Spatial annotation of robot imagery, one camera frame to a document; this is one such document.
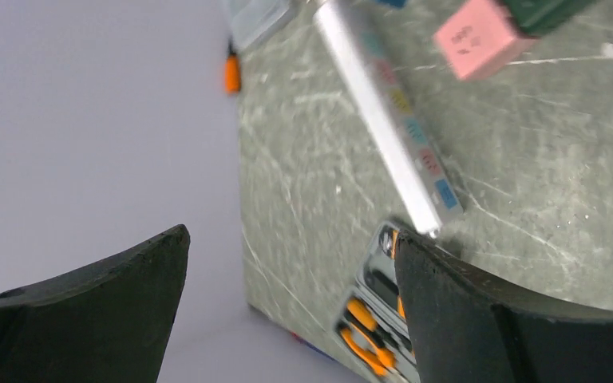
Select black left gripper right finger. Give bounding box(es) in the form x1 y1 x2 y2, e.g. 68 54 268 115
395 230 613 382

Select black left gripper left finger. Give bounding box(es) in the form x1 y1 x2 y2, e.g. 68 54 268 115
0 224 190 382

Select white power strip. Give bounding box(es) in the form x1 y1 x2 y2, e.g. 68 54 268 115
314 1 464 237

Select pink cube adapter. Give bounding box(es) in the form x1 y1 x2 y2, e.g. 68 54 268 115
433 0 538 81

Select green cube socket adapter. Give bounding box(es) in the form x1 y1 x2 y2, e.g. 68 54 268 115
501 0 596 38

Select blue cube socket adapter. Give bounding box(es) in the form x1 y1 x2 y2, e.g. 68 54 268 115
378 0 407 8

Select grey plastic tool tray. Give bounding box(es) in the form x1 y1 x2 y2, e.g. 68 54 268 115
333 219 421 382

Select orange black pliers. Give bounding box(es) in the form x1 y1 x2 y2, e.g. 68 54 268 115
338 298 397 377

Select blue red pen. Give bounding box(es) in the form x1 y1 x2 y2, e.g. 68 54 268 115
291 332 336 361

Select clear plastic organizer box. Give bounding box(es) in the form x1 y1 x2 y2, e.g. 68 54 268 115
221 0 298 52

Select orange screwdriver at wall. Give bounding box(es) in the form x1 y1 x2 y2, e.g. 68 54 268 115
224 40 242 94

